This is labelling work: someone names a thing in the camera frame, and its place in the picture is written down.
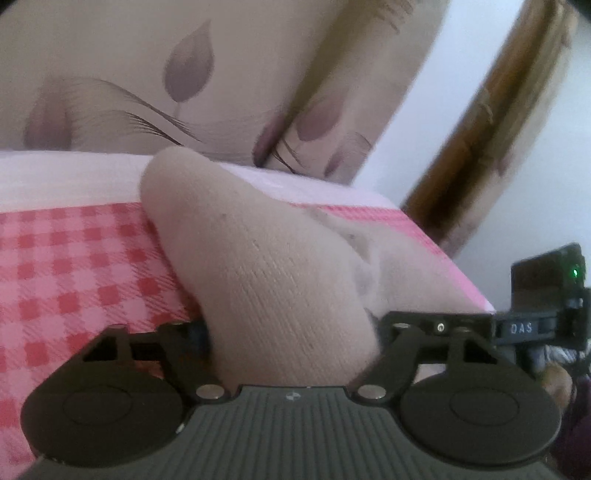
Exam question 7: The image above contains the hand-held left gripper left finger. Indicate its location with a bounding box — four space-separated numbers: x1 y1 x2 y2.
82 322 232 403

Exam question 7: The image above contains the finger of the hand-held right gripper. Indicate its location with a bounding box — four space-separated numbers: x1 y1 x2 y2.
381 311 496 346

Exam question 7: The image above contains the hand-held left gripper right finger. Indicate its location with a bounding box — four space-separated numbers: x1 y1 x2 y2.
350 323 497 404

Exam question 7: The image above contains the beige knit garment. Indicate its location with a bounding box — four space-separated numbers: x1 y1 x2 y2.
139 147 491 388

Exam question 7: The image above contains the person's right hand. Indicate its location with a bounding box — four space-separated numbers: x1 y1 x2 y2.
544 364 577 412

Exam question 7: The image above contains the pink checkered blanket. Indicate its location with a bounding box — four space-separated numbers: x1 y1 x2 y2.
0 200 495 480

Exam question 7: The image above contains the person's dark clothing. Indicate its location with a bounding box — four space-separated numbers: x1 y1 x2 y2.
551 401 591 480

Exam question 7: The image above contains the white bed sheet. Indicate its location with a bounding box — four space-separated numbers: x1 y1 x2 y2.
0 150 403 217

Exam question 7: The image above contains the leaf print curtain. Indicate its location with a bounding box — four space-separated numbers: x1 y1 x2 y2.
0 0 451 185

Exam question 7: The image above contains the brown wooden frame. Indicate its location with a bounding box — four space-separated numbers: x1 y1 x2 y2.
401 0 579 259

